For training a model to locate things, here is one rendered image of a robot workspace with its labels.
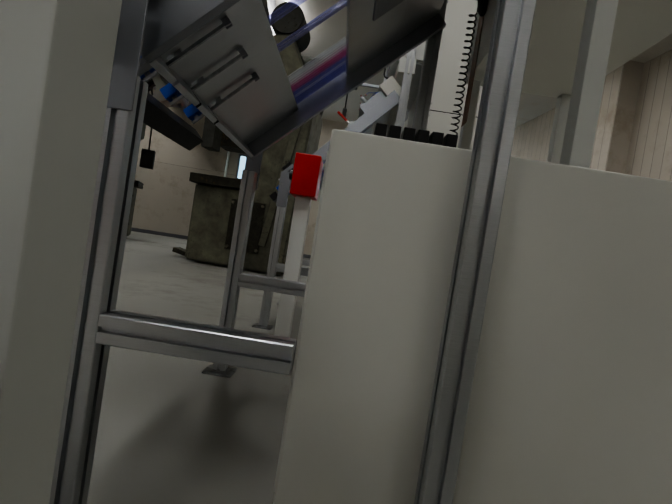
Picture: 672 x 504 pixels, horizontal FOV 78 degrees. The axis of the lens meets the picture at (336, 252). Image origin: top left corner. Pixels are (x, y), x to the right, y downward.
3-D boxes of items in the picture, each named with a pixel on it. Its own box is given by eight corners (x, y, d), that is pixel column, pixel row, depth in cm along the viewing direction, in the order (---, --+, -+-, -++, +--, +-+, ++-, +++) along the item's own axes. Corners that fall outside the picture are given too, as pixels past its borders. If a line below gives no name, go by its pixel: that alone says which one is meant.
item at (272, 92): (146, 44, 60) (133, 26, 60) (249, 148, 126) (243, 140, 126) (254, -31, 60) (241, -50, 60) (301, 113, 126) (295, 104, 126)
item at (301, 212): (243, 353, 155) (275, 145, 153) (256, 338, 179) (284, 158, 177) (306, 364, 154) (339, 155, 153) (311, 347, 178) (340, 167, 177)
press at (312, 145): (148, 259, 413) (192, -39, 407) (182, 253, 548) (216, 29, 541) (300, 282, 431) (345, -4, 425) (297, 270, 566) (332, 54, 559)
